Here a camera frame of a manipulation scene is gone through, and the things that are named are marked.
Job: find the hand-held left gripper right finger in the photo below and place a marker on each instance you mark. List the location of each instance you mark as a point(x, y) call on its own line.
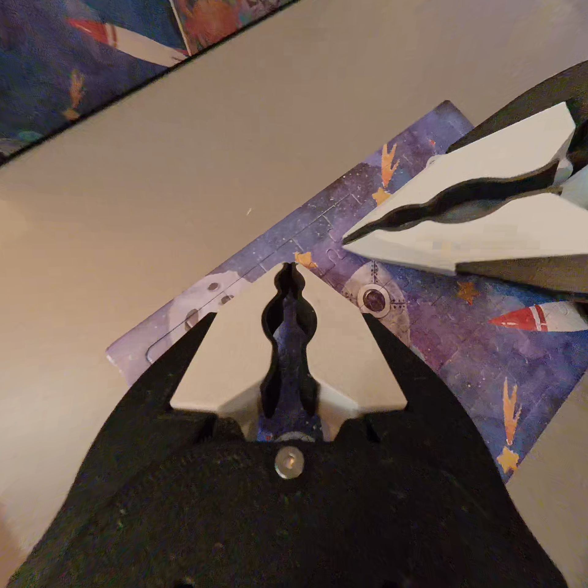
point(353, 367)

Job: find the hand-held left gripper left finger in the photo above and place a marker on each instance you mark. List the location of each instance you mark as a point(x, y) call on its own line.
point(225, 363)

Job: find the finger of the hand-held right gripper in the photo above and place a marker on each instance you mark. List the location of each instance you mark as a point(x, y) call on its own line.
point(505, 234)
point(496, 151)

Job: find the space jigsaw puzzle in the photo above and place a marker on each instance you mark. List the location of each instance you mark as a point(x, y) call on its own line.
point(459, 358)

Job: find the puzzle box lid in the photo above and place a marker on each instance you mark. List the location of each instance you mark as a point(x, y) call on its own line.
point(46, 55)

